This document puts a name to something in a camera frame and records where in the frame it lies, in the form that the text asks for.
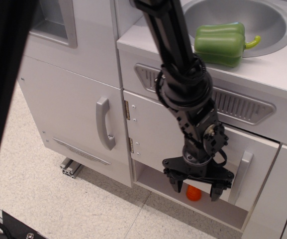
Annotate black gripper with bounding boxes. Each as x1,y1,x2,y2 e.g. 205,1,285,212
162,150,234,201

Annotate white cabinet door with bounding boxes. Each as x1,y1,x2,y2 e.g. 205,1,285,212
122,90,281,209
242,145,287,239

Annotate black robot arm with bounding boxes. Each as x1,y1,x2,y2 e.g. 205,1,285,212
0,0,234,201

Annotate white toy kitchen cabinet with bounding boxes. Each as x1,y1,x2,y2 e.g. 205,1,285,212
18,0,287,239

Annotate orange toy carrot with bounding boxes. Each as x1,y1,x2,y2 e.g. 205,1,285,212
186,185,202,202

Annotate upper metal hinge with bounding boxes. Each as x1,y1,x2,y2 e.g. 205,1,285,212
124,101,130,120

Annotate aluminium extrusion foot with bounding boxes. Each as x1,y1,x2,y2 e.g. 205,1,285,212
60,158,84,179

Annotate green toy bell pepper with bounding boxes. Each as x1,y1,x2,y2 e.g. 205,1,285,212
194,22,261,68

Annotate silver round sink basin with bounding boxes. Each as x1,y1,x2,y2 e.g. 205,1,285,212
183,0,287,58

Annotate grey cabinet door handle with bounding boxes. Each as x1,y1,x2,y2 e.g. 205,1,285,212
228,151,254,205

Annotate grey left door handle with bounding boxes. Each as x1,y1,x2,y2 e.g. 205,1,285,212
96,97,115,151

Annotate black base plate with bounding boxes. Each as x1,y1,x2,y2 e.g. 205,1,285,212
0,211,46,239

